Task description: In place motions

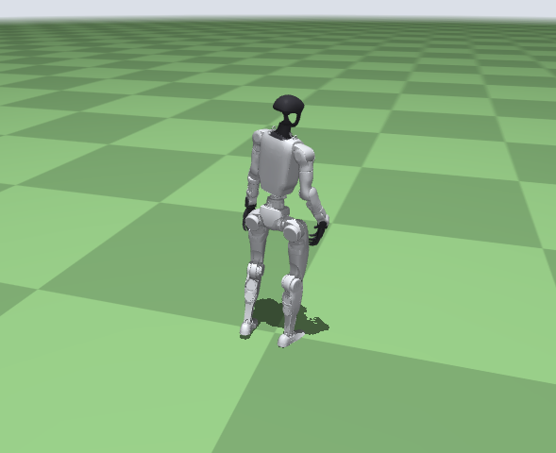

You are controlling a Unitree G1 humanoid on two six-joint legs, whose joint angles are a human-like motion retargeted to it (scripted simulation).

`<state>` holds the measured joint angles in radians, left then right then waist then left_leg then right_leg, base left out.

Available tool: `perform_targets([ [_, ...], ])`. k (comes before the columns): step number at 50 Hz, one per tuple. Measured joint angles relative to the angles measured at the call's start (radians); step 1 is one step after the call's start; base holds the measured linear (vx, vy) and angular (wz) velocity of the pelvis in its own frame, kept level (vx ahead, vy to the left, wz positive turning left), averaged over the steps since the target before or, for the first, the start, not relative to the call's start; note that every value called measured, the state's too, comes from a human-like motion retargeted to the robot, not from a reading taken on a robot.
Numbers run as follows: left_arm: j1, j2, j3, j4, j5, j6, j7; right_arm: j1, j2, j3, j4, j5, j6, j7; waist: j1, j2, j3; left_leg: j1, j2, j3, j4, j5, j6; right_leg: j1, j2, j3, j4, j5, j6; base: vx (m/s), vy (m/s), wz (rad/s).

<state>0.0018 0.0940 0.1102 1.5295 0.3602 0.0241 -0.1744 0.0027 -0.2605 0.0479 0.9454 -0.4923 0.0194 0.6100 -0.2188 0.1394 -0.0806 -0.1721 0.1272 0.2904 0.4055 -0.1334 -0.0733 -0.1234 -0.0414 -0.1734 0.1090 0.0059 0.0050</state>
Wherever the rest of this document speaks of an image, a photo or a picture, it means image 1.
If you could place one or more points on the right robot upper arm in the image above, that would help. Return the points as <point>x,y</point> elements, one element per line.
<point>304,156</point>

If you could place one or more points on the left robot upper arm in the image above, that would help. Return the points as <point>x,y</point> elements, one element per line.
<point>256,137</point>

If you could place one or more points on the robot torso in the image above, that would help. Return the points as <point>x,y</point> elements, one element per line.
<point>278,173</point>

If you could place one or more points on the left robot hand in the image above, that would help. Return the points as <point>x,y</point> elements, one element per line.
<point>247,211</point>

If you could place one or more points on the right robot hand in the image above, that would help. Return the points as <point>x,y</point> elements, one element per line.
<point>318,235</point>

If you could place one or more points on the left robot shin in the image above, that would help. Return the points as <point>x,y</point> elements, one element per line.
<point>251,292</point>

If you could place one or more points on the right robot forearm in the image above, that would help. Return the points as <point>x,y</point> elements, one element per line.
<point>314,205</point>

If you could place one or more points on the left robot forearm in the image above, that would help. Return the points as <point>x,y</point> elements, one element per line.
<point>252,191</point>

